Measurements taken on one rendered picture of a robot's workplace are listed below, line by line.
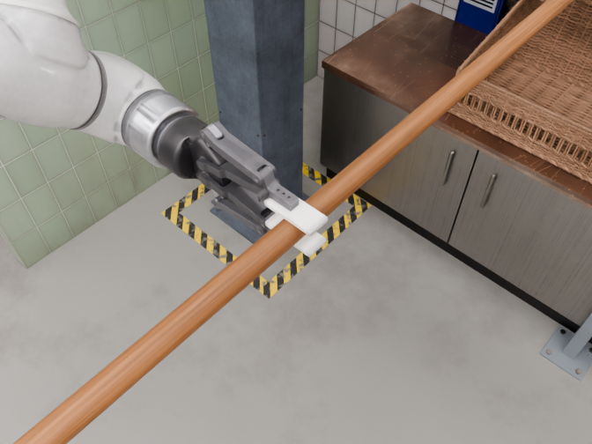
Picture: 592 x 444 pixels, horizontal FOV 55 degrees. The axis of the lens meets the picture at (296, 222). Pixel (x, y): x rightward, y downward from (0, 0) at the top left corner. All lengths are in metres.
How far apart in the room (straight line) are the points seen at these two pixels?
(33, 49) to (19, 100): 0.06
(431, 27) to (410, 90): 0.39
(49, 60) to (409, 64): 1.47
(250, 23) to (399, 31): 0.74
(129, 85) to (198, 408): 1.25
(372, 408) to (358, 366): 0.14
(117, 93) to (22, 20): 0.14
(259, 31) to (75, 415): 1.22
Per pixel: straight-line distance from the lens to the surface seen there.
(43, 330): 2.11
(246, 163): 0.63
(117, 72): 0.77
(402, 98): 1.84
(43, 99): 0.69
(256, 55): 1.62
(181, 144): 0.71
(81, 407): 0.55
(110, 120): 0.76
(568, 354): 2.06
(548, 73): 2.07
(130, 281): 2.12
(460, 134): 1.76
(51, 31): 0.70
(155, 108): 0.74
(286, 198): 0.62
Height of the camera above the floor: 1.68
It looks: 50 degrees down
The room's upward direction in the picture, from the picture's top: straight up
